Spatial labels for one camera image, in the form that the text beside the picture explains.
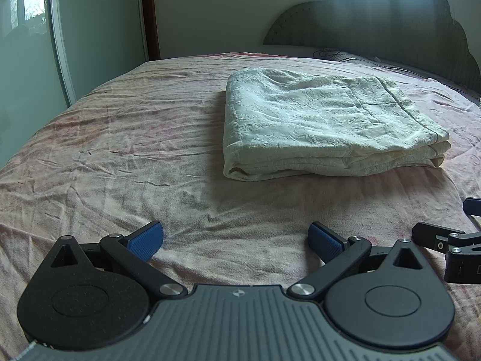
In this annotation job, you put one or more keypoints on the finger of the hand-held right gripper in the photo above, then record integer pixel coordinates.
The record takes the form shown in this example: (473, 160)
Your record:
(430, 235)
(472, 206)

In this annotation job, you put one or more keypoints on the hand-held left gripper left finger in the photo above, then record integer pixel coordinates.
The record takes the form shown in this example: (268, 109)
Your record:
(144, 241)

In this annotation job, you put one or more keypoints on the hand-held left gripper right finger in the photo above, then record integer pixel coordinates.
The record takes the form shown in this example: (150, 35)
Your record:
(326, 241)

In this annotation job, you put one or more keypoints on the cream blanket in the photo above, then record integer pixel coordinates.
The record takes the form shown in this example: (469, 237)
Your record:
(323, 120)

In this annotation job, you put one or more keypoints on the pink bed sheet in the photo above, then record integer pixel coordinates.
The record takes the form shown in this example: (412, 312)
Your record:
(112, 158)

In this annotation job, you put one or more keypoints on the grey padded headboard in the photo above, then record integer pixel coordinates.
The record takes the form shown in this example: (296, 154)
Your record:
(375, 18)

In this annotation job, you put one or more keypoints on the glass wardrobe sliding door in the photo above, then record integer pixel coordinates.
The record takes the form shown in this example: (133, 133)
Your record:
(94, 34)

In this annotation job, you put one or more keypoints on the brown wardrobe frame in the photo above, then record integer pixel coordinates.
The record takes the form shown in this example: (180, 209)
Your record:
(150, 11)

